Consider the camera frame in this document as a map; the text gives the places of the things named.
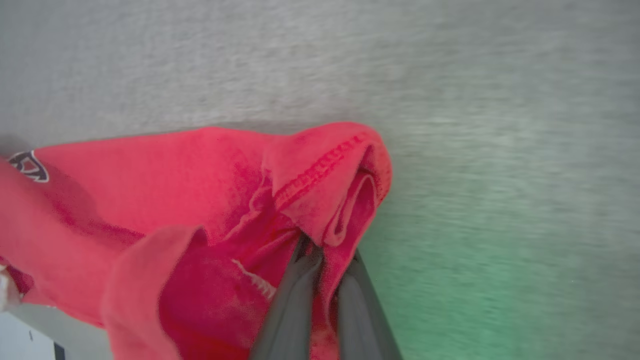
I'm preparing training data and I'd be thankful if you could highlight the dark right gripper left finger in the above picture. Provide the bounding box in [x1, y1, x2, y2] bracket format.
[248, 234, 326, 360]

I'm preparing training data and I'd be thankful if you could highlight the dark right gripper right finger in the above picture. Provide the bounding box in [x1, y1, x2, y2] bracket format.
[337, 249, 404, 360]

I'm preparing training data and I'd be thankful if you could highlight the red basketball jersey shirt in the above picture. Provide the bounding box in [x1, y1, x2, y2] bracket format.
[0, 121, 394, 360]

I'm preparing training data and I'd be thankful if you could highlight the grey fabric sofa cushion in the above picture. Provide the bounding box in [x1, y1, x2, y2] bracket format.
[0, 0, 640, 360]

